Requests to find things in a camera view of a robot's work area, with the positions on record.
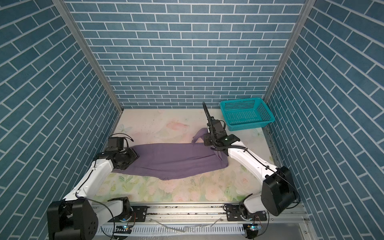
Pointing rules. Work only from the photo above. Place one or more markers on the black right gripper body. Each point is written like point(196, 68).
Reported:
point(209, 140)

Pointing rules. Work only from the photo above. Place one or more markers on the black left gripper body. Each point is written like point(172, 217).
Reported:
point(127, 158)

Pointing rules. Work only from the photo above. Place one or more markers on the purple trousers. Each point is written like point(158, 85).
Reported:
point(171, 161)

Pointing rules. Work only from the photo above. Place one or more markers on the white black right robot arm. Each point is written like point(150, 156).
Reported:
point(277, 191)

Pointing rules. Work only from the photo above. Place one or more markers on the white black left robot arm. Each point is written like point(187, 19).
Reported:
point(78, 216)

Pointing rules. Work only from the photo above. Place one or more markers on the teal plastic basket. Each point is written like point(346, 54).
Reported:
point(244, 114)

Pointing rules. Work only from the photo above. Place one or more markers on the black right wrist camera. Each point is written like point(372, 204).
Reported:
point(217, 127)

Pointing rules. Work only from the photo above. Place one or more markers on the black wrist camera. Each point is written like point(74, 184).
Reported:
point(115, 144)
point(217, 127)

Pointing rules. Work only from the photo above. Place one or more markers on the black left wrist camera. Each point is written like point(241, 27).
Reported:
point(115, 144)

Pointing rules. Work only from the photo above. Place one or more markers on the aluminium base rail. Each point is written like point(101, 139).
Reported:
point(207, 213)

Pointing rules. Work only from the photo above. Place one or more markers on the white slotted cable duct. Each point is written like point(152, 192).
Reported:
point(157, 230)

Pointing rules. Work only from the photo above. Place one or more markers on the aluminium corner post left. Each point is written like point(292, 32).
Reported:
point(81, 41)

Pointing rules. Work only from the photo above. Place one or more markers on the aluminium corner post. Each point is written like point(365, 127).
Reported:
point(304, 14)
point(81, 41)

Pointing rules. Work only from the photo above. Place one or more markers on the aluminium corner post right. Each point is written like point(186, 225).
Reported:
point(304, 14)

